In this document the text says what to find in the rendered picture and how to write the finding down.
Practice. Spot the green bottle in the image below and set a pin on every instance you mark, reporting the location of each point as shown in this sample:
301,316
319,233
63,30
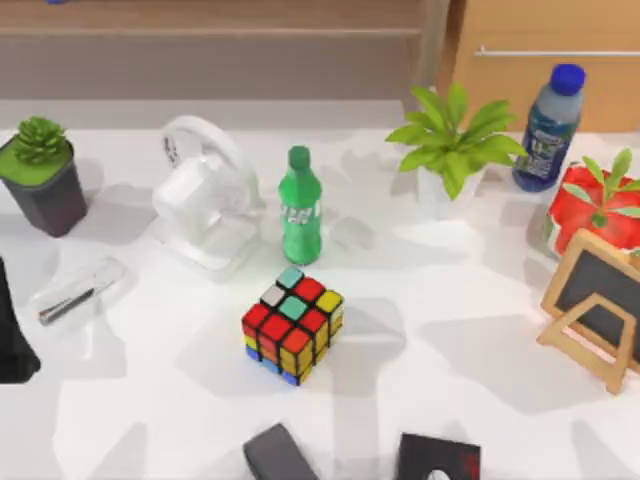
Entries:
300,215

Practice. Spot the colourful puzzle cube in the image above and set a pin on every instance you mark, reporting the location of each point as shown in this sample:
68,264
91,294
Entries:
292,330

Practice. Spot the leafy plant in white pot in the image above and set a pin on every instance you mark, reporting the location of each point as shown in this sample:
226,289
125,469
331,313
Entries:
450,150

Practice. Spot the wooden open shelf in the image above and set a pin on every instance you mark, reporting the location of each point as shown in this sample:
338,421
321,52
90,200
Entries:
210,50

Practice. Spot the dark grey block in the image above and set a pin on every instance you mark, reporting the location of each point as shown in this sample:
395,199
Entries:
277,457

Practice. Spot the black box with red print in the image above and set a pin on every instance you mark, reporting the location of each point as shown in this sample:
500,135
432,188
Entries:
437,460

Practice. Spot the blue capped clear bottle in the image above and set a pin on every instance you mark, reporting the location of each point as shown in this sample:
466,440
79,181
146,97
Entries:
547,135

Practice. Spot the plant in red pot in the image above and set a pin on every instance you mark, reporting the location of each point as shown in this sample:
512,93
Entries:
590,210

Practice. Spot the wooden cupboard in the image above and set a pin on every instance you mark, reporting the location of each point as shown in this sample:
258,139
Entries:
540,65

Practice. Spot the wooden framed blackboard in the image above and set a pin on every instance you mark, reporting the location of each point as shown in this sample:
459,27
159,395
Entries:
595,300

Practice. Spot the succulent in dark grey pot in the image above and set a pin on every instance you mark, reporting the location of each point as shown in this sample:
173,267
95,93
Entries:
42,192

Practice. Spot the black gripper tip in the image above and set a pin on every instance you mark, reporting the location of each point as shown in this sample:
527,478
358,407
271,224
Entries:
11,345

